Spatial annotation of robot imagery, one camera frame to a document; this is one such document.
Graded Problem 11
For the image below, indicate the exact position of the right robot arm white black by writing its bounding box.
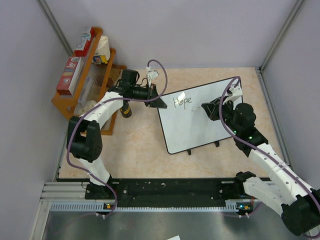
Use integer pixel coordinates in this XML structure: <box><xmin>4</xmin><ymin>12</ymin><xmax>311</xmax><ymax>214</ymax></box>
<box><xmin>201</xmin><ymin>97</ymin><xmax>320</xmax><ymax>236</ymax></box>

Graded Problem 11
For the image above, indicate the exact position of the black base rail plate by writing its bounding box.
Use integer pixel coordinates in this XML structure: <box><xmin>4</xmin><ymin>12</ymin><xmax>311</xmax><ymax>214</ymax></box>
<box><xmin>85</xmin><ymin>178</ymin><xmax>251</xmax><ymax>208</ymax></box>

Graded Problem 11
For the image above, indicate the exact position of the orange wooden shelf rack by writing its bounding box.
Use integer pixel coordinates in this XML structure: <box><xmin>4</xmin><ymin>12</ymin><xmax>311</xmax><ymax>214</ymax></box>
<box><xmin>51</xmin><ymin>27</ymin><xmax>127</xmax><ymax>120</ymax></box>

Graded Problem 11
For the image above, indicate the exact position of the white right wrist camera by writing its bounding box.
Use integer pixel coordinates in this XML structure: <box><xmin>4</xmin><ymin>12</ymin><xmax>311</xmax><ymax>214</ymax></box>
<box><xmin>222</xmin><ymin>84</ymin><xmax>243</xmax><ymax>105</ymax></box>

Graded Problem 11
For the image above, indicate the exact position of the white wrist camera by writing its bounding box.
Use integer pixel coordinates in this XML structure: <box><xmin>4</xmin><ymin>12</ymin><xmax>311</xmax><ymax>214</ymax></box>
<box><xmin>222</xmin><ymin>84</ymin><xmax>243</xmax><ymax>105</ymax></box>
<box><xmin>146</xmin><ymin>66</ymin><xmax>159</xmax><ymax>87</ymax></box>

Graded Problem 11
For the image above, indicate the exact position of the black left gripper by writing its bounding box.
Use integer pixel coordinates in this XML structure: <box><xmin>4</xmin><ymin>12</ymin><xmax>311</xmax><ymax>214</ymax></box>
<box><xmin>130</xmin><ymin>83</ymin><xmax>167</xmax><ymax>109</ymax></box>

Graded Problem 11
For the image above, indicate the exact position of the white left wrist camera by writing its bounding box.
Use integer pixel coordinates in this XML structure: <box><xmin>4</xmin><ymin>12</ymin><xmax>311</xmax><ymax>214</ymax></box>
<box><xmin>146</xmin><ymin>66</ymin><xmax>159</xmax><ymax>87</ymax></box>

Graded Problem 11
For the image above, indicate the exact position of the grey slotted cable duct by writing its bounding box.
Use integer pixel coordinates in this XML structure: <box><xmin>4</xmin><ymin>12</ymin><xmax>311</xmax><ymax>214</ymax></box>
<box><xmin>49</xmin><ymin>199</ymin><xmax>253</xmax><ymax>213</ymax></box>

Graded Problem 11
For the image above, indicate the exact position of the lower red foil box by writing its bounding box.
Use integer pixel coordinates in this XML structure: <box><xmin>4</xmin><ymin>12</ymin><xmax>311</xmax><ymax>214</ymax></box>
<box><xmin>56</xmin><ymin>56</ymin><xmax>83</xmax><ymax>96</ymax></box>

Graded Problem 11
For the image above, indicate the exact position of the white whiteboard black frame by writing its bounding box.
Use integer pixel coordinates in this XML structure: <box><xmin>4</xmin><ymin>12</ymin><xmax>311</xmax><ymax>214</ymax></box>
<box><xmin>158</xmin><ymin>78</ymin><xmax>232</xmax><ymax>155</ymax></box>

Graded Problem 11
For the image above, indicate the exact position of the upper red white box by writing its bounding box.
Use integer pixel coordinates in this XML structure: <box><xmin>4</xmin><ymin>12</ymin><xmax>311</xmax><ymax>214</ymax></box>
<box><xmin>74</xmin><ymin>26</ymin><xmax>95</xmax><ymax>57</ymax></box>

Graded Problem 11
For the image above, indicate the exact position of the white paper sheet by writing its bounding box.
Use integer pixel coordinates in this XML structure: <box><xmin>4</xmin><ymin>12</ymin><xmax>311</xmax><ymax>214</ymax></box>
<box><xmin>167</xmin><ymin>235</ymin><xmax>181</xmax><ymax>240</ymax></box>

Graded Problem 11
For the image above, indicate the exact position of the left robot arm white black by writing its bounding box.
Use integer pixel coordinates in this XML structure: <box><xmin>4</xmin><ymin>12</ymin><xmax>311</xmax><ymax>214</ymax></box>
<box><xmin>66</xmin><ymin>67</ymin><xmax>167</xmax><ymax>199</ymax></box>

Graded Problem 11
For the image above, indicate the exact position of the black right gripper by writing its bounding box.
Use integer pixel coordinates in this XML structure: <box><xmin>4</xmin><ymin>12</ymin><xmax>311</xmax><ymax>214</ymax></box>
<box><xmin>202</xmin><ymin>95</ymin><xmax>241</xmax><ymax>134</ymax></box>

